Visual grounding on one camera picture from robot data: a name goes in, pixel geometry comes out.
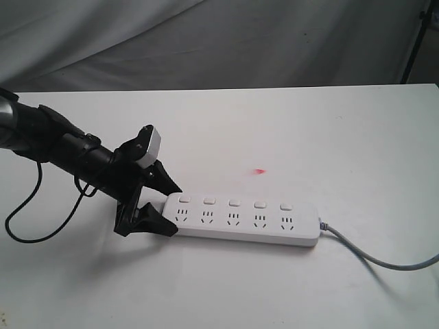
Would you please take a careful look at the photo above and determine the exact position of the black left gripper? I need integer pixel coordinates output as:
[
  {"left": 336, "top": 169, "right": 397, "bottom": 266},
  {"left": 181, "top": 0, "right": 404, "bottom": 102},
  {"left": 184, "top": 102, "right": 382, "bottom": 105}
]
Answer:
[{"left": 114, "top": 138, "right": 182, "bottom": 236}]

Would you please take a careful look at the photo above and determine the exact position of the white five-outlet power strip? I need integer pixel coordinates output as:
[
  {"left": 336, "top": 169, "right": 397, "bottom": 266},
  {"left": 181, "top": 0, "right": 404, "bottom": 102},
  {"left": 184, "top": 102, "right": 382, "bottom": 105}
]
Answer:
[{"left": 163, "top": 193, "right": 320, "bottom": 247}]

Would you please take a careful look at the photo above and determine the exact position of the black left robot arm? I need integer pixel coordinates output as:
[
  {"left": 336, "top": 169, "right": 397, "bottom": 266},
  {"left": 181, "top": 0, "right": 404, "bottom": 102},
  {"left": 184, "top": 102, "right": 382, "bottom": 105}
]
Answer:
[{"left": 1, "top": 89, "right": 181, "bottom": 236}]

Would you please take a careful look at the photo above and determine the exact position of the grey backdrop cloth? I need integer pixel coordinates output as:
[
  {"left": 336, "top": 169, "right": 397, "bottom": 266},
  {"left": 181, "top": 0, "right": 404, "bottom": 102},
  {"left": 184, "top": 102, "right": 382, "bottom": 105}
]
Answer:
[{"left": 1, "top": 1, "right": 431, "bottom": 92}]

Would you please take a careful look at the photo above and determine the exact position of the black tripod stand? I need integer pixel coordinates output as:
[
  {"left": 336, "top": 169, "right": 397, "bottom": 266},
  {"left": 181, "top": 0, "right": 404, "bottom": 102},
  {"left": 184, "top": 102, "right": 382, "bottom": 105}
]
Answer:
[{"left": 399, "top": 0, "right": 438, "bottom": 84}]

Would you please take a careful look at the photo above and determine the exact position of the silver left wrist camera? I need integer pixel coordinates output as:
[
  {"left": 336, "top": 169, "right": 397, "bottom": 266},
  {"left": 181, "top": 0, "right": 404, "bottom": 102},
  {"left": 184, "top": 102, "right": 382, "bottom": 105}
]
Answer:
[{"left": 134, "top": 125, "right": 161, "bottom": 169}]

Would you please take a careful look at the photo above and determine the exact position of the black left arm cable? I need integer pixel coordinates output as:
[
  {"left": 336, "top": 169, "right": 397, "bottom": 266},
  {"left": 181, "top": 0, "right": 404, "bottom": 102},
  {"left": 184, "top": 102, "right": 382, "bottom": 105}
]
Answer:
[{"left": 5, "top": 160, "right": 104, "bottom": 243}]

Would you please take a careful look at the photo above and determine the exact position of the grey power cord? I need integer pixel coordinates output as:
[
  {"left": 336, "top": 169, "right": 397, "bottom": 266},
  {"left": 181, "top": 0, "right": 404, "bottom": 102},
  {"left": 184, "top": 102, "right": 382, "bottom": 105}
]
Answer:
[{"left": 318, "top": 216, "right": 439, "bottom": 271}]

